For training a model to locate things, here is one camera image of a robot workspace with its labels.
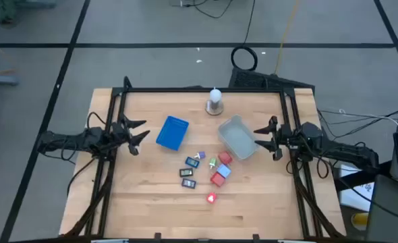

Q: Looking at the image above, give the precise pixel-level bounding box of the white bulb on brass base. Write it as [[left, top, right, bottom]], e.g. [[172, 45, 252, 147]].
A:
[[204, 86, 225, 116]]

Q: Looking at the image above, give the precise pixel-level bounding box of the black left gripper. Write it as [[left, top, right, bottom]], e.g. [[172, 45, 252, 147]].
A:
[[107, 113, 151, 156]]

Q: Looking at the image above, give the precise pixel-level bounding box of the red cube power adapter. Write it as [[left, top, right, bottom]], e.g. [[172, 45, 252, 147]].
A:
[[218, 151, 233, 165], [210, 172, 226, 188]]

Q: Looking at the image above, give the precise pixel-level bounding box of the grey computer case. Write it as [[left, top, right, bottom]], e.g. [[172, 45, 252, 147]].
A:
[[366, 173, 398, 243]]

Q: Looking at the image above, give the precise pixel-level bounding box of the green backpack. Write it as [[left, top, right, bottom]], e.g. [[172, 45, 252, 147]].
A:
[[0, 0, 18, 23]]

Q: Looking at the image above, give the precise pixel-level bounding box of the light blue cube adapter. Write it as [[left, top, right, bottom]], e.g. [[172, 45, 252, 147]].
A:
[[216, 163, 232, 179]]

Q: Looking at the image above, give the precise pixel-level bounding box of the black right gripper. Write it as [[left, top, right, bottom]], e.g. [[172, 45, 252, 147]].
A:
[[253, 115, 293, 161]]

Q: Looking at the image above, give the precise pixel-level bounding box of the black coiled cable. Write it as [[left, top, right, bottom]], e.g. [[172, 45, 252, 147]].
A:
[[231, 0, 259, 72]]

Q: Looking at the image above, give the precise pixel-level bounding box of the grey metal base plate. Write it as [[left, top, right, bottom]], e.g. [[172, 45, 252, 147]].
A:
[[0, 73, 20, 86]]

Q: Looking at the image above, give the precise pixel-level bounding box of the yellow cable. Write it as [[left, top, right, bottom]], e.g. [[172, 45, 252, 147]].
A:
[[273, 0, 301, 76]]

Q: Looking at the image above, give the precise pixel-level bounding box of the grey plastic bin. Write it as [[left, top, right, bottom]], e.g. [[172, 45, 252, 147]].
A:
[[217, 114, 260, 161]]

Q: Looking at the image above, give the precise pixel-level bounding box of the white cable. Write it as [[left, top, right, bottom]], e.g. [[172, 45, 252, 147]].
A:
[[339, 108, 398, 134]]

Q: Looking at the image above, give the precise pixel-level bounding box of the blue plastic basket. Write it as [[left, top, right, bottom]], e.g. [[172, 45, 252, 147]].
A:
[[155, 115, 190, 152]]

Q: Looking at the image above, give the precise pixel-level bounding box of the white paper sheet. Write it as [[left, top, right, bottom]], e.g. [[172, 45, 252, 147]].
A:
[[339, 164, 376, 213]]

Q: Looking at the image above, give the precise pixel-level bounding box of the yellow round object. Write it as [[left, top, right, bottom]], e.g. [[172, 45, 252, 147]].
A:
[[350, 211, 369, 231]]

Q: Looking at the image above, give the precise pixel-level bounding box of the black aluminium table frame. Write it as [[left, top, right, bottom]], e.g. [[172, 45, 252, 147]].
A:
[[62, 76, 347, 243]]

